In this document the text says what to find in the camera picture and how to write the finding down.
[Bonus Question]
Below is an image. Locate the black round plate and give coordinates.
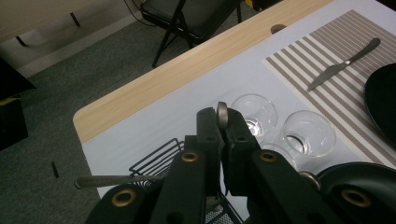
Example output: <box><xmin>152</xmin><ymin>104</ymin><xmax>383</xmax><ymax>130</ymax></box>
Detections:
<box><xmin>316</xmin><ymin>161</ymin><xmax>396</xmax><ymax>200</ymax></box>
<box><xmin>363</xmin><ymin>63</ymin><xmax>396</xmax><ymax>147</ymax></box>

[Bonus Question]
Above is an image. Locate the metal fork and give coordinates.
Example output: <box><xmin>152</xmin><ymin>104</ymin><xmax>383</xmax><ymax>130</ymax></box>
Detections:
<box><xmin>216</xmin><ymin>101</ymin><xmax>230</xmax><ymax>132</ymax></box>

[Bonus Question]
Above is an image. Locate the black wire cutlery basket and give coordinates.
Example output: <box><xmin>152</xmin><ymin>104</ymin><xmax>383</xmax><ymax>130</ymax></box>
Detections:
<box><xmin>128</xmin><ymin>137</ymin><xmax>247</xmax><ymax>224</ymax></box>

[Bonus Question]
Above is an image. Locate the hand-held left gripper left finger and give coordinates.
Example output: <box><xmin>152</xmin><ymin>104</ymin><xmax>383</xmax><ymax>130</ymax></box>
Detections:
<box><xmin>183</xmin><ymin>106</ymin><xmax>226</xmax><ymax>198</ymax></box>

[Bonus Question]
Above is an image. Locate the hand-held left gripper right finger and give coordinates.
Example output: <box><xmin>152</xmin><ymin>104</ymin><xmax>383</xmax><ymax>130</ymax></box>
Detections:
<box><xmin>220</xmin><ymin>106</ymin><xmax>262</xmax><ymax>197</ymax></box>

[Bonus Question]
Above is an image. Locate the brown white striped placemat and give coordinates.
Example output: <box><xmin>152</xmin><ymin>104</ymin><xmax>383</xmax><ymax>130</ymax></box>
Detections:
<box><xmin>262</xmin><ymin>8</ymin><xmax>396</xmax><ymax>169</ymax></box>

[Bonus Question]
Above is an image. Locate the black stand base yellow tape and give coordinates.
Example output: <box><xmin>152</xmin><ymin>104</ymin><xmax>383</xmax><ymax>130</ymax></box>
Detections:
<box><xmin>0</xmin><ymin>94</ymin><xmax>30</xmax><ymax>152</ymax></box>
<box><xmin>244</xmin><ymin>0</ymin><xmax>281</xmax><ymax>12</ymax></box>

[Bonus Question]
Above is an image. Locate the white table cover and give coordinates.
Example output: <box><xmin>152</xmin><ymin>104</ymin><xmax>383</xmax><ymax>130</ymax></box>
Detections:
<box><xmin>81</xmin><ymin>0</ymin><xmax>396</xmax><ymax>224</ymax></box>

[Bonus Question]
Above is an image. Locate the black folding chair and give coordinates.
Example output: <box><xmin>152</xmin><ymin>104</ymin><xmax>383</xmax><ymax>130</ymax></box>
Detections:
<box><xmin>139</xmin><ymin>0</ymin><xmax>247</xmax><ymax>69</ymax></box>

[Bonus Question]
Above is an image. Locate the black socket cable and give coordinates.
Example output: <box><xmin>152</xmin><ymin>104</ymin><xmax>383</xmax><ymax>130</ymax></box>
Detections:
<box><xmin>123</xmin><ymin>0</ymin><xmax>148</xmax><ymax>22</ymax></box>

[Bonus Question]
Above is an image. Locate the grey metal cutlery piece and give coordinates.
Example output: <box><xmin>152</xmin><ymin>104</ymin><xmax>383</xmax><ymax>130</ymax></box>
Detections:
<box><xmin>74</xmin><ymin>175</ymin><xmax>166</xmax><ymax>189</ymax></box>

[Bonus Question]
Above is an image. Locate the metal table knife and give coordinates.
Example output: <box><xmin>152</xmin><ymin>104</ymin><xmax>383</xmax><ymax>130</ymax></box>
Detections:
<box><xmin>306</xmin><ymin>37</ymin><xmax>382</xmax><ymax>92</ymax></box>

